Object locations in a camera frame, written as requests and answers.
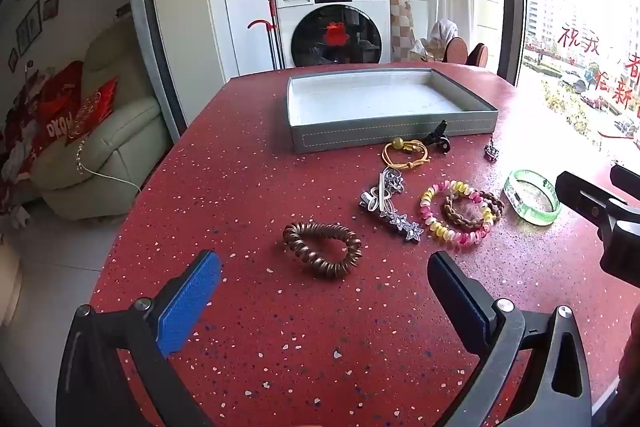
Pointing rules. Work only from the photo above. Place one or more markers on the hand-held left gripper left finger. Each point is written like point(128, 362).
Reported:
point(190, 302)

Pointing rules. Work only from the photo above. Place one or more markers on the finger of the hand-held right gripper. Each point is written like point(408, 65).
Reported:
point(582, 197)
point(627, 182)

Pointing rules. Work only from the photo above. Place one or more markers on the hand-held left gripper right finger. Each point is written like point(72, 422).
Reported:
point(460, 302)

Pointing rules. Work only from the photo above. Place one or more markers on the green translucent bangle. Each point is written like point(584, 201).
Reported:
point(515, 202)

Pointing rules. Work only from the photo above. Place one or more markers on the silver star hair clip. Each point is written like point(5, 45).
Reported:
point(402, 224)

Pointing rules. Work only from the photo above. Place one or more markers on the small silver charm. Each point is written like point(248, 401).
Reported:
point(491, 153)

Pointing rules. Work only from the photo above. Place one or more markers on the silver bow hair clip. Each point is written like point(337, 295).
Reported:
point(372, 203)

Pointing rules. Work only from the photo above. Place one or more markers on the black hair clip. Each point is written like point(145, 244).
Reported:
point(442, 147)

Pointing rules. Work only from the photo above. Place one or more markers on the grey shallow tray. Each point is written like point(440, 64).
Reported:
point(370, 99)

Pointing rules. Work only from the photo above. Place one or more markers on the brown-soled slipper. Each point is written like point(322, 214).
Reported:
point(479, 56)
point(456, 51)

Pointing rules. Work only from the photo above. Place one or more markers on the cream leather sofa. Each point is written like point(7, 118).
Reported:
point(125, 127)

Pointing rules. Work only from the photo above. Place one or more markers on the white cloth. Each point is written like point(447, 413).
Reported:
point(444, 34)

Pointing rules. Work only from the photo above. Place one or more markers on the red printed cushion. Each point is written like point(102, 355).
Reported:
point(95, 107)

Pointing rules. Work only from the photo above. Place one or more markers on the white washing machine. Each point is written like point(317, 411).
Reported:
point(300, 9)

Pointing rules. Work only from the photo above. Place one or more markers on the large framed wall picture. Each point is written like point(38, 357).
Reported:
point(29, 29)

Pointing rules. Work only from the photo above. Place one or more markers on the small framed wall picture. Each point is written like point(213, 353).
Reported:
point(51, 7)

